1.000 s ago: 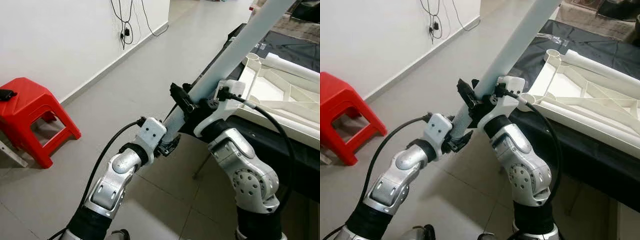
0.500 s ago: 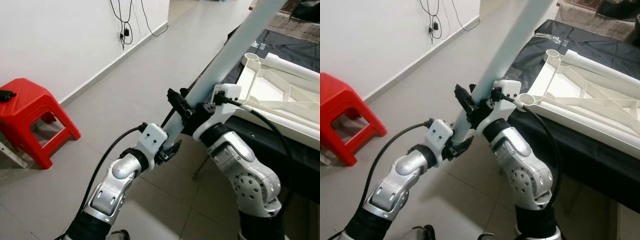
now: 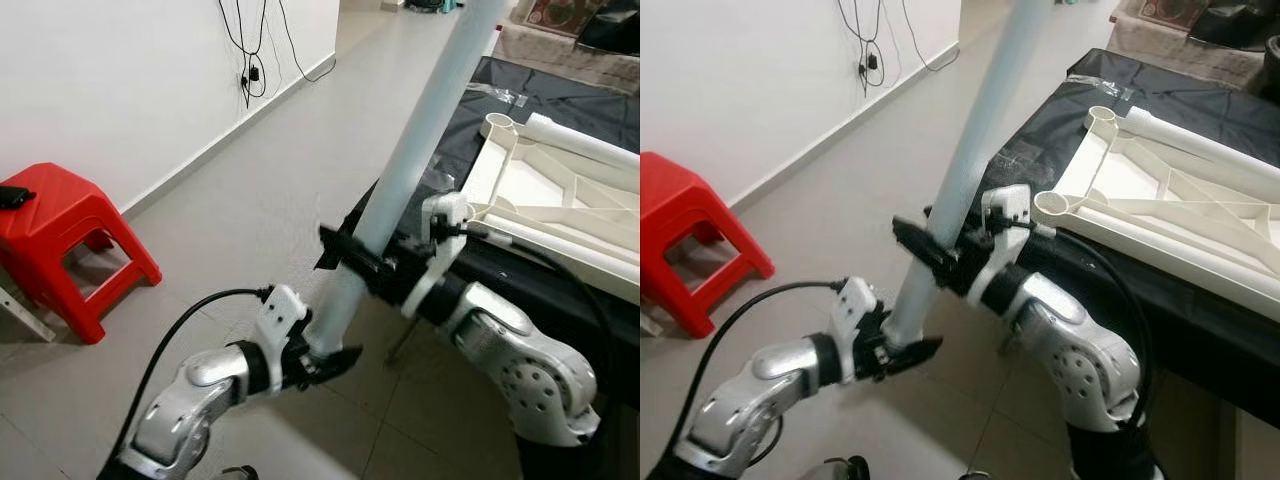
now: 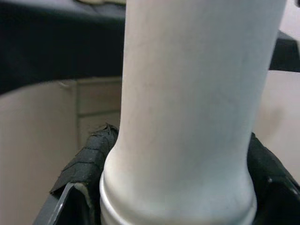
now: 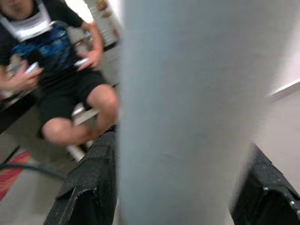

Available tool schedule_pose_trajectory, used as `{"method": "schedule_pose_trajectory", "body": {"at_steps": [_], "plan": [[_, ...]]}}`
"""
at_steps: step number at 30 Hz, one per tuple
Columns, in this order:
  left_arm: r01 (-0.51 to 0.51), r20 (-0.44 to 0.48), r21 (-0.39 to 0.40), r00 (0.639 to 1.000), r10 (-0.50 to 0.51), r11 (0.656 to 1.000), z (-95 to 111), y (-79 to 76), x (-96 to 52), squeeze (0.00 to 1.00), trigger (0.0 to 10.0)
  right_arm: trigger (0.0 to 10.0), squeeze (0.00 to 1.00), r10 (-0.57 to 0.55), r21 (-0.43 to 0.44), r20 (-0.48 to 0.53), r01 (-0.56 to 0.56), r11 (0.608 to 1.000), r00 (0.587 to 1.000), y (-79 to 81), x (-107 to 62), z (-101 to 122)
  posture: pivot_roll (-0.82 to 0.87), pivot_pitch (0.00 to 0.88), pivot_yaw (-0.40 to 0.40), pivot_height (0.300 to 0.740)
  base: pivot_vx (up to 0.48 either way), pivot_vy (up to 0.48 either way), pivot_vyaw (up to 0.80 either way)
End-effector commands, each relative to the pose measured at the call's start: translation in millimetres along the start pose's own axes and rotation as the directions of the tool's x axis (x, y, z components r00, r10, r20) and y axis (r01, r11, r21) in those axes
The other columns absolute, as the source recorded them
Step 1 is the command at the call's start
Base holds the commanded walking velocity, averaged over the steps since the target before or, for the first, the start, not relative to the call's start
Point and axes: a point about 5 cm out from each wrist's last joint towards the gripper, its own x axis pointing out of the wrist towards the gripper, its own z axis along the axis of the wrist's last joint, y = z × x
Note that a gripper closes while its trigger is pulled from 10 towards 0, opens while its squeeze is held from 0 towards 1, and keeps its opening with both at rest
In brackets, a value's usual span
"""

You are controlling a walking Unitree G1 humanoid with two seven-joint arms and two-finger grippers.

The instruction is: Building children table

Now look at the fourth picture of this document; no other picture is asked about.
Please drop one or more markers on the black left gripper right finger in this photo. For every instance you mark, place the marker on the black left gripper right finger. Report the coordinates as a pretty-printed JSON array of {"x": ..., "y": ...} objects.
[{"x": 274, "y": 192}]

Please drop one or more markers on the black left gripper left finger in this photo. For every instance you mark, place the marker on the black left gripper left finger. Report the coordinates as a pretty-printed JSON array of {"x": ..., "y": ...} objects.
[{"x": 89, "y": 168}]

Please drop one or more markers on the white plastic table leg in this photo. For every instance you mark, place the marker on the white plastic table leg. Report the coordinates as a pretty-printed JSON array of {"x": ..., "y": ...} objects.
[{"x": 187, "y": 93}]

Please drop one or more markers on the black tablecloth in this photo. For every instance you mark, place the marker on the black tablecloth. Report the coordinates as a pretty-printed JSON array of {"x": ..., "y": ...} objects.
[{"x": 58, "y": 47}]

